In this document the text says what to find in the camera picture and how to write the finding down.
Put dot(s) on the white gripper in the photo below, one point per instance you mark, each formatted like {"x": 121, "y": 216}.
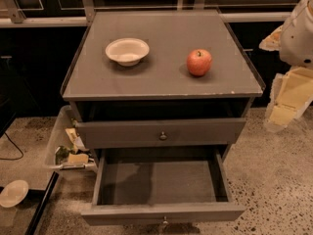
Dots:
{"x": 298, "y": 41}

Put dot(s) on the grey drawer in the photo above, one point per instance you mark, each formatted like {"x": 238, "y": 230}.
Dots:
{"x": 161, "y": 185}
{"x": 157, "y": 133}

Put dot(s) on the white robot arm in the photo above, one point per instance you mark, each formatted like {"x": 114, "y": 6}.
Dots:
{"x": 297, "y": 36}

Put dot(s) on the grey drawer cabinet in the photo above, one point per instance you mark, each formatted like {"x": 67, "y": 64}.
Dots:
{"x": 160, "y": 86}

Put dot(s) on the grey top drawer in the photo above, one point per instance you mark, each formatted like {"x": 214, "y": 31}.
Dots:
{"x": 157, "y": 133}

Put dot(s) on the red apple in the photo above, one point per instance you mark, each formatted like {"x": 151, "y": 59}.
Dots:
{"x": 199, "y": 62}

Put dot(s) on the white bowl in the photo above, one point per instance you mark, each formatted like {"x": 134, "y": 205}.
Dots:
{"x": 127, "y": 52}

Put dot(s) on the yellow sponge in bin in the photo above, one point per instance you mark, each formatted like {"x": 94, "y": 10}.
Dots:
{"x": 77, "y": 159}

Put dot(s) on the clear plastic bin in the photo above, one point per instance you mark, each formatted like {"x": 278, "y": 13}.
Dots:
{"x": 59, "y": 145}

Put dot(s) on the metal railing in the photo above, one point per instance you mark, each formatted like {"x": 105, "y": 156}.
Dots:
{"x": 84, "y": 11}

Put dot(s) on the white plate on floor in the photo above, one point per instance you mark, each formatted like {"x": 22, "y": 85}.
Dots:
{"x": 13, "y": 193}

